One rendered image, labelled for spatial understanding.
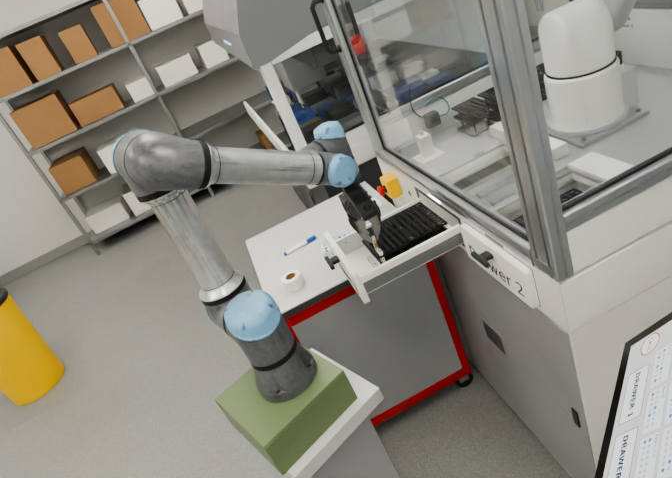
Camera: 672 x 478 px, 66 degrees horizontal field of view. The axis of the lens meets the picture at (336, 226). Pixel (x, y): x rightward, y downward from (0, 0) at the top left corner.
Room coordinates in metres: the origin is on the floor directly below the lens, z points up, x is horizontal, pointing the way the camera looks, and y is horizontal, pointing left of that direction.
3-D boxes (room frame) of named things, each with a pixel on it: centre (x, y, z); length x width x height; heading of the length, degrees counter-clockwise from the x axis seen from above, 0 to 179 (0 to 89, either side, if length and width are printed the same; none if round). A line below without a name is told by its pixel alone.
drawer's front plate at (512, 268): (1.03, -0.33, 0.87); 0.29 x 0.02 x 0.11; 7
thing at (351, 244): (1.33, -0.19, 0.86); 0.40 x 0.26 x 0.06; 97
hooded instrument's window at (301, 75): (3.08, -0.42, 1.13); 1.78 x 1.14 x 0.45; 7
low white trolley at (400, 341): (1.71, 0.06, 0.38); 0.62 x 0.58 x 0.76; 7
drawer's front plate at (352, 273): (1.30, 0.02, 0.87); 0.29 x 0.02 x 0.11; 7
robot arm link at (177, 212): (1.09, 0.31, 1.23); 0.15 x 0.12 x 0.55; 26
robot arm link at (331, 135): (1.28, -0.08, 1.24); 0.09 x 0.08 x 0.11; 116
